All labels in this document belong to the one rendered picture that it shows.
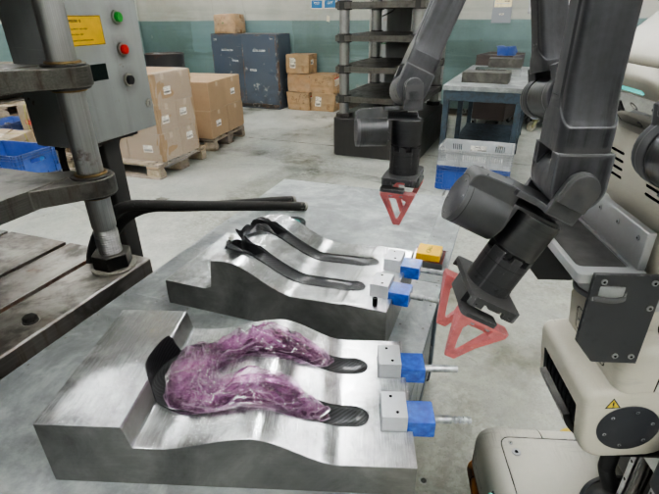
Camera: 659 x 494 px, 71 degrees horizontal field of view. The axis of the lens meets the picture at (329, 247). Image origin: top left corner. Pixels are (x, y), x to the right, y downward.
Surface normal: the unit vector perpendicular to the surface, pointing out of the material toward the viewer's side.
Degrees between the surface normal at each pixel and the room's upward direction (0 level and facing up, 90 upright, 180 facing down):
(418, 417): 0
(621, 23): 89
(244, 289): 90
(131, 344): 0
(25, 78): 90
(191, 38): 90
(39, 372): 0
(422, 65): 77
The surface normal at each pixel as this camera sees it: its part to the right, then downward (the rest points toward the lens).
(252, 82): -0.37, 0.42
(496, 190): -0.07, 0.46
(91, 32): 0.94, 0.15
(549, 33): 0.02, 0.23
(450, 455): -0.01, -0.89
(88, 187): 0.54, 0.37
